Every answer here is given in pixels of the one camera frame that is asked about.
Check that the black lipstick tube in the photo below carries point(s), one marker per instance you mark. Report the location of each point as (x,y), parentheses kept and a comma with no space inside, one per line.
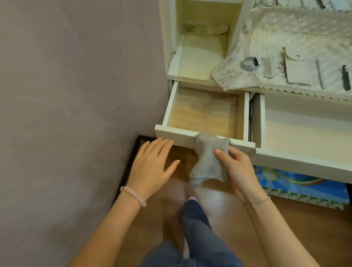
(346,78)

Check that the person's right forearm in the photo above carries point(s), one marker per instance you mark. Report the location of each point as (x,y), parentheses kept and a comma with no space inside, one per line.
(284,245)

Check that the thin metal straw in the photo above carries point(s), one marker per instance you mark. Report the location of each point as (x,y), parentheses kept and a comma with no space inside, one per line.
(320,75)

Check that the cream dressing table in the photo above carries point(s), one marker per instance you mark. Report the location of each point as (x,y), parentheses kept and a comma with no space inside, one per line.
(168,36)

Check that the person's right hand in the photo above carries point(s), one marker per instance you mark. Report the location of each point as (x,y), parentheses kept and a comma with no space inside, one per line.
(243,174)

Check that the person's right white shoe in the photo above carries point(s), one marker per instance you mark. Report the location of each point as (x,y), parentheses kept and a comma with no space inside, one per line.
(191,198)

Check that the silver grey wristband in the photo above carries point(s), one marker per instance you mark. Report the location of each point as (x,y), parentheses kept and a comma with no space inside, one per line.
(247,66)

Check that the dressing table mirror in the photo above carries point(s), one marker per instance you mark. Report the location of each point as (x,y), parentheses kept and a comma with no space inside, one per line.
(298,1)

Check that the wide white drawer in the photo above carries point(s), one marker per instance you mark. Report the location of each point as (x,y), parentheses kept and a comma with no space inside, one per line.
(308,133)

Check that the person's left leg in jeans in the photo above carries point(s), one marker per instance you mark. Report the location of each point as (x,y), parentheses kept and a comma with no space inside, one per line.
(160,258)

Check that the person's left hand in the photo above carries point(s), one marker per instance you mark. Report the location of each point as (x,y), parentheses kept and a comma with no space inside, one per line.
(148,171)

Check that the person's left forearm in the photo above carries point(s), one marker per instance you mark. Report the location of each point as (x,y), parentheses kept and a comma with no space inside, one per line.
(103,242)

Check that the beige snap pouch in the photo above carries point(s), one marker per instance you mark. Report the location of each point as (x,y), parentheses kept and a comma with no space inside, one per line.
(299,70)

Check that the grey knitted wiping cloth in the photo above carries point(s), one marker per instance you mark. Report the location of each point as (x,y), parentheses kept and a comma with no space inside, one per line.
(206,159)

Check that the person's leg in jeans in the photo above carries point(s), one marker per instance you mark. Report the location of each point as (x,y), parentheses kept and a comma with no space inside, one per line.
(160,258)
(209,242)

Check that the white comb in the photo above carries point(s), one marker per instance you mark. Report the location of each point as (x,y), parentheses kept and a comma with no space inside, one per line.
(268,69)

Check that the small white drawer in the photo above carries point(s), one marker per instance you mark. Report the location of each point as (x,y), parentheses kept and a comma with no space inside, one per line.
(205,112)

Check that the dark brown wooden trim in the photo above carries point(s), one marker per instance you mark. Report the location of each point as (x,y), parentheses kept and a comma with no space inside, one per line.
(128,170)

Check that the quilted lace table cloth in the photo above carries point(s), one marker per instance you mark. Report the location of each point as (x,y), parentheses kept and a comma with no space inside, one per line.
(306,30)

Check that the colourful foam puzzle mat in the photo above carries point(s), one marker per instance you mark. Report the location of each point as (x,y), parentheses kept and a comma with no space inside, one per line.
(306,185)

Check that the person's right leg in jeans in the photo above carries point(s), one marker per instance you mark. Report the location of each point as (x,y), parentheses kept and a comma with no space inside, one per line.
(209,242)

